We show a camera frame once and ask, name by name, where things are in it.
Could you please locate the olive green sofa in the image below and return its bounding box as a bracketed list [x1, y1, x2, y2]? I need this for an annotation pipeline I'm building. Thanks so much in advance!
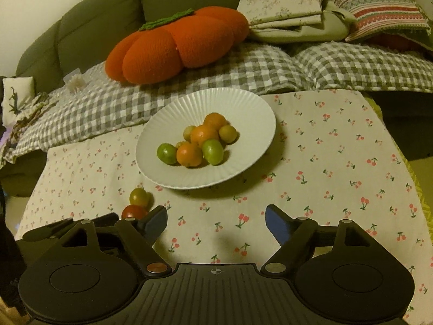
[0, 0, 433, 197]

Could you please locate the orange pumpkin cushion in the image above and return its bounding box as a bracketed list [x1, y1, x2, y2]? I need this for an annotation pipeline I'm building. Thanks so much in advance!
[105, 6, 251, 85]

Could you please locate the striped patterned pillow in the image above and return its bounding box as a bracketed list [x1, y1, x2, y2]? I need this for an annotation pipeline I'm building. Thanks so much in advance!
[318, 0, 431, 43]

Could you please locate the grey checked blanket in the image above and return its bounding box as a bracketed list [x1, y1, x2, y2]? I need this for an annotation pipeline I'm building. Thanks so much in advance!
[3, 42, 433, 166]

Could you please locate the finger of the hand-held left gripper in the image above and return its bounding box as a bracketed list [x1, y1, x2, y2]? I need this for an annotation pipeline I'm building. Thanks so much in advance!
[15, 213, 120, 244]

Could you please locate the small orange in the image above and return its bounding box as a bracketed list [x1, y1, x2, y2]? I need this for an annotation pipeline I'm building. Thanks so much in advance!
[204, 112, 227, 130]
[176, 142, 204, 167]

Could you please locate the white ribbed plate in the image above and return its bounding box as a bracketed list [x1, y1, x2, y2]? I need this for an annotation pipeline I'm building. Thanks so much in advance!
[136, 87, 277, 190]

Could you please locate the white embroidered pillow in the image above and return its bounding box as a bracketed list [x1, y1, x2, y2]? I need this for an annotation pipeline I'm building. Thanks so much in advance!
[2, 76, 36, 126]

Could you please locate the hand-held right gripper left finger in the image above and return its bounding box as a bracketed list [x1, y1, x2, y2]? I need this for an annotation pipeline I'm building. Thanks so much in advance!
[61, 205, 171, 276]

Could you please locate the folded floral sheet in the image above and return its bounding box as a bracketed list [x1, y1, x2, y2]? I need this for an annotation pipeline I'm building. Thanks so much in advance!
[237, 0, 356, 44]

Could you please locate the green-red tomato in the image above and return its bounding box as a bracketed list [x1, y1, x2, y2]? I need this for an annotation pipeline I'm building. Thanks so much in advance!
[129, 187, 151, 208]

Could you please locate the floral lace cloth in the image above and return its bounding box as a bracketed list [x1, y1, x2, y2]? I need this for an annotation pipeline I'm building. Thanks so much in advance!
[0, 91, 51, 167]

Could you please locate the yellow-green patterned mat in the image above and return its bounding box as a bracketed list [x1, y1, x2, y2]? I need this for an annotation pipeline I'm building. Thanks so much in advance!
[363, 94, 433, 325]

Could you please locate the large orange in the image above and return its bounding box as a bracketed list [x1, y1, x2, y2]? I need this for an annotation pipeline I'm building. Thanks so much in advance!
[190, 125, 220, 149]

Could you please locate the cherry print tablecloth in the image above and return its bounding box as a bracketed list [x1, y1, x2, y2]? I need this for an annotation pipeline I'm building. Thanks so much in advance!
[15, 90, 433, 325]

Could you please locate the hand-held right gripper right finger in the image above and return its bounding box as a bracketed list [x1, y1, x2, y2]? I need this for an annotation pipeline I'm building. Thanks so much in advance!
[260, 204, 377, 275]

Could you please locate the red tomato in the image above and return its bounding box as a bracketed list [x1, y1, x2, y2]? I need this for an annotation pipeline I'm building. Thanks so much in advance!
[121, 205, 148, 220]

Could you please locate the green fruit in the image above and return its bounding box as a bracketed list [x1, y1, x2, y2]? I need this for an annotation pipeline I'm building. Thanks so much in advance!
[156, 143, 178, 165]
[202, 139, 224, 166]

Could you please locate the red cloth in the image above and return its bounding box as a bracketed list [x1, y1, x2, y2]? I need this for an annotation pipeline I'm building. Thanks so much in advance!
[380, 33, 422, 52]

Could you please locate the white fluffy ball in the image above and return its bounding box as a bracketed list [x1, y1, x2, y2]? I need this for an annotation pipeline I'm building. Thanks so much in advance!
[66, 74, 86, 93]

